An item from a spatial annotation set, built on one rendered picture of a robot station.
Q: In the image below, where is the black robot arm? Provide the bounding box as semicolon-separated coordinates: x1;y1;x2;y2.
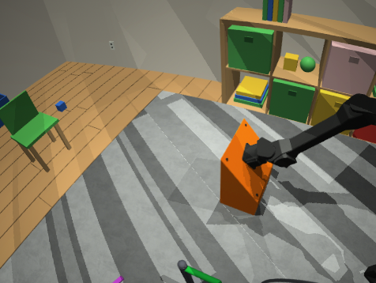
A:
243;93;376;170

